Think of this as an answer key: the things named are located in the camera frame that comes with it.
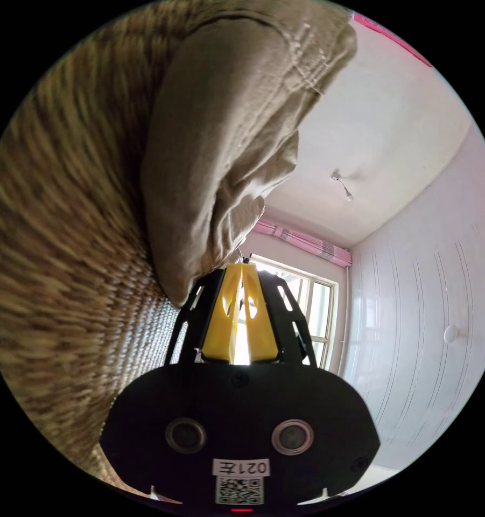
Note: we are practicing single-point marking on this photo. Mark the light brown pants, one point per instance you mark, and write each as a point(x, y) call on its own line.
point(222, 153)

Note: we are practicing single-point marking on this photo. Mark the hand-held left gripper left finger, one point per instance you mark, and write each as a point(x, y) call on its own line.
point(217, 323)

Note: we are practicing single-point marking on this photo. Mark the pink curtain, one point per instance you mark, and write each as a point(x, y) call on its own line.
point(307, 242)

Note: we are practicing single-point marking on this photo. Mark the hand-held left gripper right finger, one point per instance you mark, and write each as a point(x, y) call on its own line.
point(261, 323)

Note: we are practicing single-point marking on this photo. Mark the hanging light bulb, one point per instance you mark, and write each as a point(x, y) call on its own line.
point(343, 188)

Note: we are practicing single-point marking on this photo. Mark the window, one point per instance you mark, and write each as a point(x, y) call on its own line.
point(311, 311)

